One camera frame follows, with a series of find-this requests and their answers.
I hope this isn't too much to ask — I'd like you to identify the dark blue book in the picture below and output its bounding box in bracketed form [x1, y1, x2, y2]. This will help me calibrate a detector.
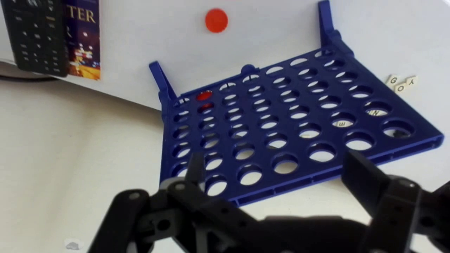
[61, 0, 102, 82]

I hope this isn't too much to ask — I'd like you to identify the black remote control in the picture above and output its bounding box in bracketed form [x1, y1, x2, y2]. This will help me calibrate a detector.
[0, 0, 70, 79]

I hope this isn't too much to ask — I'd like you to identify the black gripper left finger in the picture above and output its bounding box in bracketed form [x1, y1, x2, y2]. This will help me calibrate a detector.
[87, 152, 300, 253]

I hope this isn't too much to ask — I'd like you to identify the blue connect four grid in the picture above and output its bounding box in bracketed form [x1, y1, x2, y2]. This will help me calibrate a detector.
[147, 0, 445, 208]

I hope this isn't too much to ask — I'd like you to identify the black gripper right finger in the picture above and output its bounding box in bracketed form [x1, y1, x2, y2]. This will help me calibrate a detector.
[340, 151, 450, 253]

